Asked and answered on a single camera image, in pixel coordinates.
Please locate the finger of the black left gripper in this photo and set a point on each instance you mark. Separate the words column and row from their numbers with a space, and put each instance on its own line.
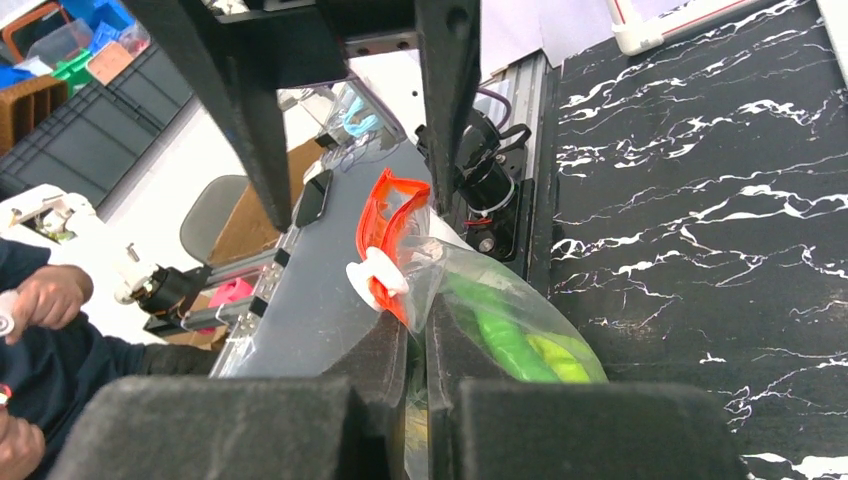
column 447, row 35
column 236, row 66

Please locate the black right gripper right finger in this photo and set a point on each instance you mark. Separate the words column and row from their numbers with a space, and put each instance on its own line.
column 483, row 424

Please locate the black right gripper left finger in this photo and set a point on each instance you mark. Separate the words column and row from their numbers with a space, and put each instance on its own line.
column 347, row 423

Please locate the green chili pepper toy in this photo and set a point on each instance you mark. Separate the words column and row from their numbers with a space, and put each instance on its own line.
column 500, row 330

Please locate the light green lime toy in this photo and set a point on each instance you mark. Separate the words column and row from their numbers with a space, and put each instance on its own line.
column 565, row 365

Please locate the clear zip top bag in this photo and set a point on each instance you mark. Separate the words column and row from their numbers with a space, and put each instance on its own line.
column 409, row 260

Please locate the black smartphone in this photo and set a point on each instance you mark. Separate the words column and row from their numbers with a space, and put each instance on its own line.
column 314, row 198

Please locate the grey chair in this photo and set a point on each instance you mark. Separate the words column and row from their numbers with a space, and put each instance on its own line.
column 209, row 214

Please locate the black storage crate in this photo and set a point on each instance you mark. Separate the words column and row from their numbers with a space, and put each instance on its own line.
column 96, row 138

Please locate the person in dark shirt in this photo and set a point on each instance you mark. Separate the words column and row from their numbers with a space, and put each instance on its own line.
column 54, row 361

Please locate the white pvc pipe frame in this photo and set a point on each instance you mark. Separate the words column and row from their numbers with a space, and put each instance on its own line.
column 635, row 36

